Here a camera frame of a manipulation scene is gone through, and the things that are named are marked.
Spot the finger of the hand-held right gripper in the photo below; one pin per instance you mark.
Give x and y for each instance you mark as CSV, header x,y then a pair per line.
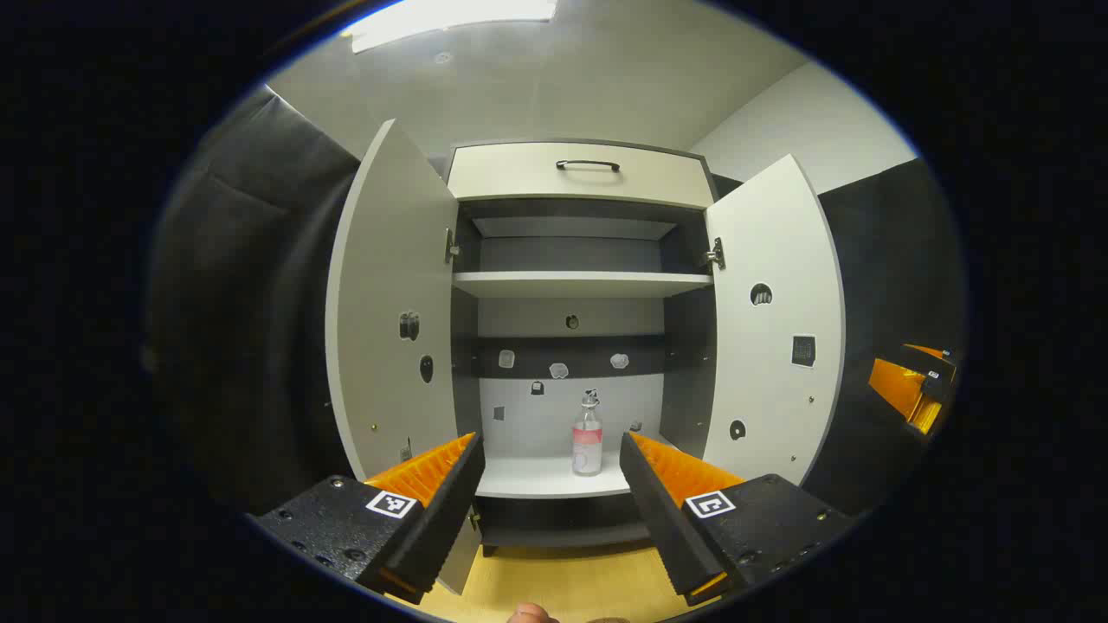
x,y
926,362
892,385

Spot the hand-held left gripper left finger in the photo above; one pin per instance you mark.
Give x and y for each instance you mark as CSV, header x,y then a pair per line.
x,y
446,519

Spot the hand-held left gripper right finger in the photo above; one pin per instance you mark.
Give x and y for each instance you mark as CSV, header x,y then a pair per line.
x,y
662,519

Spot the clear bottle with red label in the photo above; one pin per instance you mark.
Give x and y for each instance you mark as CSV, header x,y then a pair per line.
x,y
587,446

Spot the white cabinet door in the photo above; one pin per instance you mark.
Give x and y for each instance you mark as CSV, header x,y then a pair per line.
x,y
770,242
389,260

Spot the white cabinet shelf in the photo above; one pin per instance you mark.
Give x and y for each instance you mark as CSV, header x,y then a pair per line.
x,y
580,284
537,476

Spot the white and grey cabinet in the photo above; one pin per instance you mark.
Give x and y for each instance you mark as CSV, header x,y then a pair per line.
x,y
567,415

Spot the metal door hinge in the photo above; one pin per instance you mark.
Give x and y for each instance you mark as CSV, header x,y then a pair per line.
x,y
451,247
715,254

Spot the white cabinet drawer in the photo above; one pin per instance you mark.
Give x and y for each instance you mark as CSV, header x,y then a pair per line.
x,y
502,173

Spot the black backdrop cloth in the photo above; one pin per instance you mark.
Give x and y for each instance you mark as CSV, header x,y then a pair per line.
x,y
874,260
242,303

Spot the ceiling light panel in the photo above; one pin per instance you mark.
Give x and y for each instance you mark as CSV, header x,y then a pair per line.
x,y
450,17

